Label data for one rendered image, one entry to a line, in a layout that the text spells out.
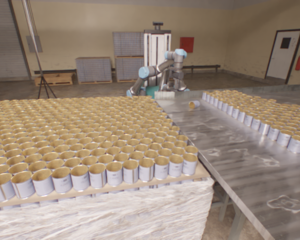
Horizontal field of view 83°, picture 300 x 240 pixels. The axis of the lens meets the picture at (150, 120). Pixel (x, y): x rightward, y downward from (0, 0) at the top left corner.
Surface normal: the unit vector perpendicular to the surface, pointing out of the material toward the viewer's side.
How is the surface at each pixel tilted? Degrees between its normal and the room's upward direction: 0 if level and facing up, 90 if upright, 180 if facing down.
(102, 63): 92
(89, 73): 90
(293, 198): 0
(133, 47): 89
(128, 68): 92
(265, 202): 0
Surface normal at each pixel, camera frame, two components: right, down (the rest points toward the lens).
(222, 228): 0.00, -0.91
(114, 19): 0.23, 0.40
